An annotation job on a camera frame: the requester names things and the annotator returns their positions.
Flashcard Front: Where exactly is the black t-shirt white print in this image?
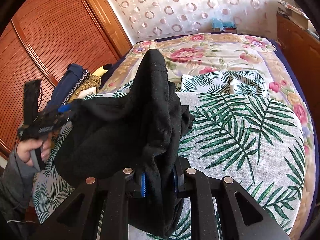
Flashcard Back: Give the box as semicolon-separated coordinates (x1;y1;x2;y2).
54;49;194;238

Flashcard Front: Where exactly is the grey sleeve forearm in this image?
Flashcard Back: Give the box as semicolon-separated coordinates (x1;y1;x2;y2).
1;150;36;239

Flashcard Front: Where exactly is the left hand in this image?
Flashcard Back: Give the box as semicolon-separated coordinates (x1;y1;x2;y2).
16;133;52;167

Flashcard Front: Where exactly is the folded navy garment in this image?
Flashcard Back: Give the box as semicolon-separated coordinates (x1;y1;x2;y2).
46;63;83;108

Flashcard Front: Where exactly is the folded gold patterned garment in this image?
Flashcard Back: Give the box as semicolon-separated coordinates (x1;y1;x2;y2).
69;75;101;103

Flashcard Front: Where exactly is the dark circle patterned garment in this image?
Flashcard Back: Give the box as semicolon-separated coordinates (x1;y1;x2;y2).
61;69;91;105

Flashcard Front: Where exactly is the yellow plush toy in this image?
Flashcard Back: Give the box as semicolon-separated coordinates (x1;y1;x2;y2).
91;63;112;77

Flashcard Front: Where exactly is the palm leaf print sheet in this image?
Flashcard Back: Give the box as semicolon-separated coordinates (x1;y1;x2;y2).
32;70;307;240

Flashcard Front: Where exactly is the floral blanket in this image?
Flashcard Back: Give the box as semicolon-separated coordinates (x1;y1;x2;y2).
101;34;317;239

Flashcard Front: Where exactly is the circle pattern sheer curtain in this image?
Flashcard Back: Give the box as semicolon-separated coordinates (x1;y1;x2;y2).
108;0;277;43

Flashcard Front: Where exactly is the blue object at bedhead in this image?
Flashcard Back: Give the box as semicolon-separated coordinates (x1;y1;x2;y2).
212;18;237;34

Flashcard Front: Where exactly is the long wooden sideboard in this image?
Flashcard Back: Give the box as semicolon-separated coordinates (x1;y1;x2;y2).
276;13;320;120

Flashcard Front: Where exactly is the cardboard box on sideboard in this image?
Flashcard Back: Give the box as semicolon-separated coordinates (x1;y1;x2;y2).
278;0;318;35

